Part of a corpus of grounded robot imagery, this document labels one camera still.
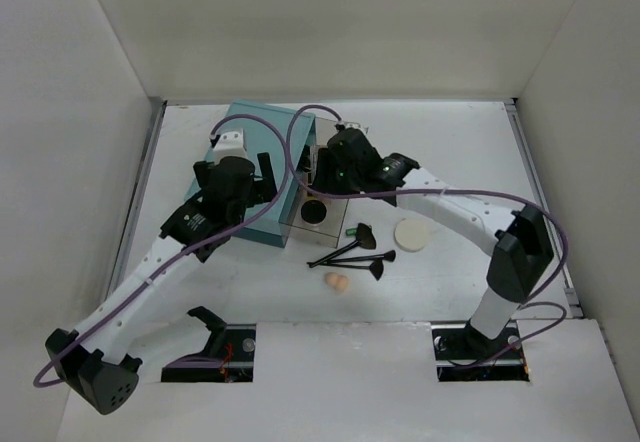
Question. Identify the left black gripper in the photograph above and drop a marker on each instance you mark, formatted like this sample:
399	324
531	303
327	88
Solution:
260	188

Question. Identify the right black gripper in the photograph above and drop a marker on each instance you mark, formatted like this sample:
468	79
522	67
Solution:
327	162

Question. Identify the black round gecomo compact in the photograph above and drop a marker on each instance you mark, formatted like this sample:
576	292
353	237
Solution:
313	212

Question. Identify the teal makeup organizer box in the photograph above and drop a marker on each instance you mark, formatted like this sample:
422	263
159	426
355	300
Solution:
272	228

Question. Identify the clear acrylic box door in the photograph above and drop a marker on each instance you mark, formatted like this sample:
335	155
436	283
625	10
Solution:
311	130

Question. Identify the white round powder puff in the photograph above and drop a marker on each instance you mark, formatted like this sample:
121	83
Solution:
411	235

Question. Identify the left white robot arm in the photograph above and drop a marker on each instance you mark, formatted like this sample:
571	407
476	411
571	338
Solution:
93	358

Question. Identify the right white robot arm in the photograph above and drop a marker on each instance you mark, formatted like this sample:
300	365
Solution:
516	241

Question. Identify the thin black makeup brush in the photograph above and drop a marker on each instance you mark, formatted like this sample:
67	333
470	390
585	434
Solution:
389	256

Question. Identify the peach makeup sponge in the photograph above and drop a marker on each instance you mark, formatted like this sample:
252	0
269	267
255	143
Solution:
337	282

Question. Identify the black kabuki brush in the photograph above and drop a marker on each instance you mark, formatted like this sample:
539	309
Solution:
364	238

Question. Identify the black fan brush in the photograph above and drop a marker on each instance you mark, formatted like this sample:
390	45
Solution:
375	268

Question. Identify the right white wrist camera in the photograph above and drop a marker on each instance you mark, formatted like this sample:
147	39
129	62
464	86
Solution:
350	125

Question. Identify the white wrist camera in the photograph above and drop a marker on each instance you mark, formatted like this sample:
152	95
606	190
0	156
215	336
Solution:
230	143
350	125

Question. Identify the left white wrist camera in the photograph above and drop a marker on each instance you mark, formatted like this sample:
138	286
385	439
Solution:
230	143

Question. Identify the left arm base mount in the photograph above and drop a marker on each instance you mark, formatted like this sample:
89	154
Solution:
227	356

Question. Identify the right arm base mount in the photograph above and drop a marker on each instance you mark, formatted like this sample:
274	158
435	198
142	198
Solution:
462	357

